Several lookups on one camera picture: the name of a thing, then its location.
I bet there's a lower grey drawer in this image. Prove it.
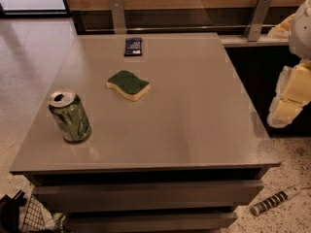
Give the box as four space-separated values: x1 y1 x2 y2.
66 213 236 233

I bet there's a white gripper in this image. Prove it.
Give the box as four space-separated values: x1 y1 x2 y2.
267 0 311 128

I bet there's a green yellow sponge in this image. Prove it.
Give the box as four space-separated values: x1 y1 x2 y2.
107 70 151 102

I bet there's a right metal bracket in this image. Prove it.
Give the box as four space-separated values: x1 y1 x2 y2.
244 0 272 42

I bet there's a grey drawer cabinet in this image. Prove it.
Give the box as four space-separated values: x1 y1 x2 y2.
11 33 280 220

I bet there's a white power strip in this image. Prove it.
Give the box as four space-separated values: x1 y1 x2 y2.
250 186 301 216

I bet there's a metal bracket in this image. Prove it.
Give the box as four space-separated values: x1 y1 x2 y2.
244 0 272 42
110 0 126 34

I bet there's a grey drawer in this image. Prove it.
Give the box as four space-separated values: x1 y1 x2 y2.
33 180 263 213
66 213 236 233

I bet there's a metal rail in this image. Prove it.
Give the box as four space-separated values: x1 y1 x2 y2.
85 24 275 35

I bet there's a left metal bracket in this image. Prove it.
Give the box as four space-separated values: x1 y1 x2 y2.
110 0 126 34

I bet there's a green soda can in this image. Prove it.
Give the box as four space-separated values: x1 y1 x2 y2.
49 89 91 143

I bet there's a black wire basket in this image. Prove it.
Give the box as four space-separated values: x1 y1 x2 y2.
19 195 47 233

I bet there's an upper grey drawer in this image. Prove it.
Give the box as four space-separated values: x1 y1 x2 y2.
33 180 263 213

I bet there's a dark blue snack packet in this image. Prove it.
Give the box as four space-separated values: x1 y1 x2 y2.
124 37 142 56

